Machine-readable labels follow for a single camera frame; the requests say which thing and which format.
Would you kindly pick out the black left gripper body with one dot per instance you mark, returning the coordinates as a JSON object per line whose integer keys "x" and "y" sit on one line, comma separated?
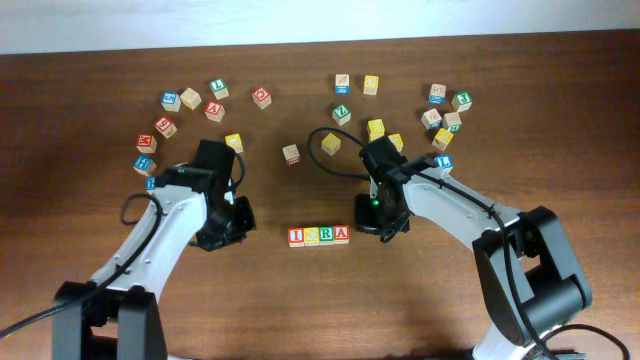
{"x": 228, "y": 224}

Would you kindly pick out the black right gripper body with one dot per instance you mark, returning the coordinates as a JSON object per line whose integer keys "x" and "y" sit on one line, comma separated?
{"x": 373, "y": 214}

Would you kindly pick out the red letter a block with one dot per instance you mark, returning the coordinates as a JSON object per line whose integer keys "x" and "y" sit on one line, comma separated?
{"x": 214, "y": 111}
{"x": 341, "y": 234}

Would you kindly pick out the green letter R block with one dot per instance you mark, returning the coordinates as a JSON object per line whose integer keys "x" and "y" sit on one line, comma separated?
{"x": 326, "y": 235}

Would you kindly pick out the red letter I block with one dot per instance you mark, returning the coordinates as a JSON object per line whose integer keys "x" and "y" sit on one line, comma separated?
{"x": 296, "y": 237}

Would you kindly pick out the yellow letter C block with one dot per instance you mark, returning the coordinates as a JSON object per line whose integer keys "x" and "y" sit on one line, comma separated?
{"x": 311, "y": 236}

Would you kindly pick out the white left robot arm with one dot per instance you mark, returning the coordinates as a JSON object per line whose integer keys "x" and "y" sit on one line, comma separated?
{"x": 115, "y": 315}

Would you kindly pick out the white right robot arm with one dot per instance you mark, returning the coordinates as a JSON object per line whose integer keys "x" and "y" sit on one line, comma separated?
{"x": 531, "y": 280}

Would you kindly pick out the yellow block beside centre pair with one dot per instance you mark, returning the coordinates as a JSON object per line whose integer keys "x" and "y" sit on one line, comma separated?
{"x": 397, "y": 141}

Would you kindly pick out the blue letter L block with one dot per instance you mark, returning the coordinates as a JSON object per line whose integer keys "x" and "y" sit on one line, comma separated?
{"x": 445, "y": 161}

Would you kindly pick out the yellow block lower centre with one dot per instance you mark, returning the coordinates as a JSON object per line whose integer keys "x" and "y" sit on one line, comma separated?
{"x": 375, "y": 136}

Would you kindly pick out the yellow block upper centre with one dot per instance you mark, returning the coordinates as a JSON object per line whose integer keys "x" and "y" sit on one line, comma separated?
{"x": 375, "y": 126}

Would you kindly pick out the yellow framed wooden block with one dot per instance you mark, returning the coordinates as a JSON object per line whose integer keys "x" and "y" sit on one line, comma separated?
{"x": 234, "y": 141}

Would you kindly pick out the yellow block mid centre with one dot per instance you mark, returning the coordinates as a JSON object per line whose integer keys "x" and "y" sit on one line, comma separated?
{"x": 330, "y": 144}

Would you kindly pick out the blue letter H block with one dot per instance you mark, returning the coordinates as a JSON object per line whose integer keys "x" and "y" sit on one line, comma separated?
{"x": 150, "y": 185}

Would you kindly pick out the yellow block right cluster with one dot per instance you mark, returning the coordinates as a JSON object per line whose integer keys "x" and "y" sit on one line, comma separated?
{"x": 442, "y": 139}

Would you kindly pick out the wooden block blue edge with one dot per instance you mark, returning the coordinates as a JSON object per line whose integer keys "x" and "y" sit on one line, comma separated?
{"x": 431, "y": 119}

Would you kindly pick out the green letter Z block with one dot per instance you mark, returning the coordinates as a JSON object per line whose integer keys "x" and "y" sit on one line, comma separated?
{"x": 341, "y": 114}

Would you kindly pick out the red letter M block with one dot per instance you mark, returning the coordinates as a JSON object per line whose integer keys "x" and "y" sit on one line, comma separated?
{"x": 146, "y": 143}

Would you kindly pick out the wooden block green side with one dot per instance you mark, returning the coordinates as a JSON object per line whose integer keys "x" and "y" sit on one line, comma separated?
{"x": 452, "y": 122}

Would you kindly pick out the red number 6 block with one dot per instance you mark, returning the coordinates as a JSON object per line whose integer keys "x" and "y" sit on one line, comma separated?
{"x": 165, "y": 126}

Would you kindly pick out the yellow block top row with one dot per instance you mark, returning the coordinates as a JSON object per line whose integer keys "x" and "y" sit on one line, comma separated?
{"x": 370, "y": 85}

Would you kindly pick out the wooden H block blue side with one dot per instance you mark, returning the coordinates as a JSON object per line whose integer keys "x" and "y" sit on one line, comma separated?
{"x": 437, "y": 94}

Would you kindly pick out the red letter Q block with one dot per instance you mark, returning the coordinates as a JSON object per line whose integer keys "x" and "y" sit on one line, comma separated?
{"x": 262, "y": 97}

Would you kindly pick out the plain wooden block top left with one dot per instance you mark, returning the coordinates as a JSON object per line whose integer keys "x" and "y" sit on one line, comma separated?
{"x": 190, "y": 98}

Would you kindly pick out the blue letter G block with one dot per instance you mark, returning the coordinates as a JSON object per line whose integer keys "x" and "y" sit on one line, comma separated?
{"x": 171, "y": 102}

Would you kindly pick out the green letter J block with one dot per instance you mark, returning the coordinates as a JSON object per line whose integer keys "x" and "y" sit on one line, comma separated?
{"x": 461, "y": 101}

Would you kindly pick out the green letter L block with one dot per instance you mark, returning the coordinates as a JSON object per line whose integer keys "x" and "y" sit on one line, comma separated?
{"x": 219, "y": 88}

